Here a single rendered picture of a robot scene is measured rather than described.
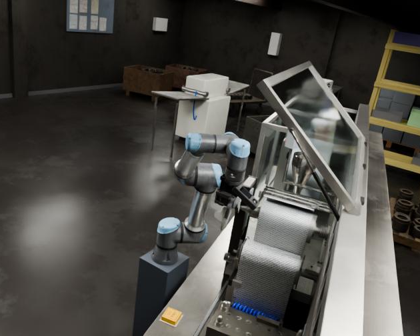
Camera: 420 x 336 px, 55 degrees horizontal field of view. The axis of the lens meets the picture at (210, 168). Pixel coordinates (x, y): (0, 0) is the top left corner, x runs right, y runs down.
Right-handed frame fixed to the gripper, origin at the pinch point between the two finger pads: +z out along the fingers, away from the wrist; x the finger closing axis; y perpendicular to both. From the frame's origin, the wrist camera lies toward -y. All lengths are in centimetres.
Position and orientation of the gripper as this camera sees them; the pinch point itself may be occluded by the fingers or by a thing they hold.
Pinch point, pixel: (230, 223)
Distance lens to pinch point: 164.4
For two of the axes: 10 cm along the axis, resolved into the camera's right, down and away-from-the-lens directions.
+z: -1.4, 8.9, 4.3
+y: -8.9, -3.1, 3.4
